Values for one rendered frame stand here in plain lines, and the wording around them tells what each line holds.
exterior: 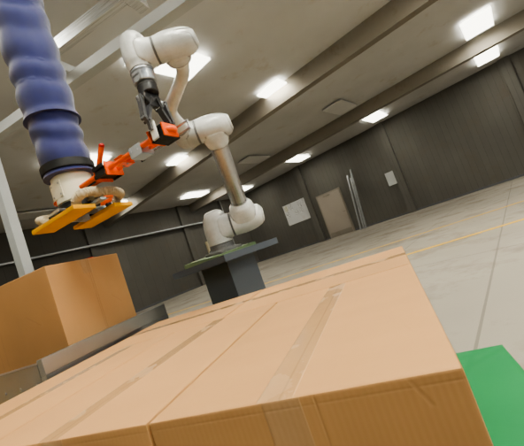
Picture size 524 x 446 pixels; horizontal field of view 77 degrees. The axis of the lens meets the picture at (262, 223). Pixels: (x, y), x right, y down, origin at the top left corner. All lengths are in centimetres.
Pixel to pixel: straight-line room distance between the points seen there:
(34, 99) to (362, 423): 172
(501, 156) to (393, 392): 1416
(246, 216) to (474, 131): 1300
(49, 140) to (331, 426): 159
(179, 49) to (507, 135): 1361
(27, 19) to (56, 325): 136
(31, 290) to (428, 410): 157
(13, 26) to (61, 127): 51
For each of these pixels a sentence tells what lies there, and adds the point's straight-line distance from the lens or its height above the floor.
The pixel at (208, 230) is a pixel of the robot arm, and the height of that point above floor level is 93.
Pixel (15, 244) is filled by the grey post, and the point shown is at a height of 177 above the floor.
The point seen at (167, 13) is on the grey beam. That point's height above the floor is 310.
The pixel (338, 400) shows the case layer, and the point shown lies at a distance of 41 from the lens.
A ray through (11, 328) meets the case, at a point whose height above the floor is 75.
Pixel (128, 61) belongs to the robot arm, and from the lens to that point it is 145.
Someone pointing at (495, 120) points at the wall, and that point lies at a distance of 1454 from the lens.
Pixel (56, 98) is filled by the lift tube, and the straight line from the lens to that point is 183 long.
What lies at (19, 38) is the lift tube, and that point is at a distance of 199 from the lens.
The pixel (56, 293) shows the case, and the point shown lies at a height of 83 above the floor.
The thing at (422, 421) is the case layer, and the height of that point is 50.
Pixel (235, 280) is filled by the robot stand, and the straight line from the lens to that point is 199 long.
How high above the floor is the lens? 72
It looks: 4 degrees up
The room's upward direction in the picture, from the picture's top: 20 degrees counter-clockwise
